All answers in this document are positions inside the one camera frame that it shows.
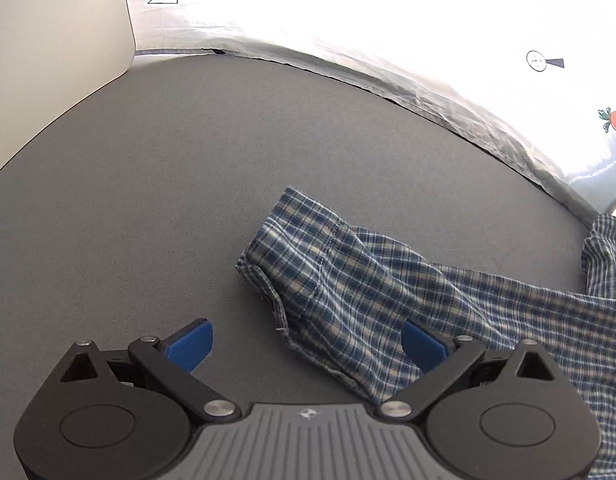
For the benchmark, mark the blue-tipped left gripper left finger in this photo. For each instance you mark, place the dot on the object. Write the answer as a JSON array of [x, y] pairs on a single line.
[[168, 364]]

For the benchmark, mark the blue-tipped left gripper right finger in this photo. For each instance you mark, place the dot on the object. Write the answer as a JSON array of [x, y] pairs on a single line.
[[445, 363]]

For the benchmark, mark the blue plaid shirt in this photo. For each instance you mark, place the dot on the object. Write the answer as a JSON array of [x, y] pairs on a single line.
[[340, 295]]

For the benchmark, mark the white printed backdrop cloth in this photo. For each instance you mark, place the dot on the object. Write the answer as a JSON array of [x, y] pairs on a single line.
[[531, 82]]

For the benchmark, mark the white rounded board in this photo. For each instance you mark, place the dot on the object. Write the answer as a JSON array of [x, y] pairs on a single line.
[[53, 54]]

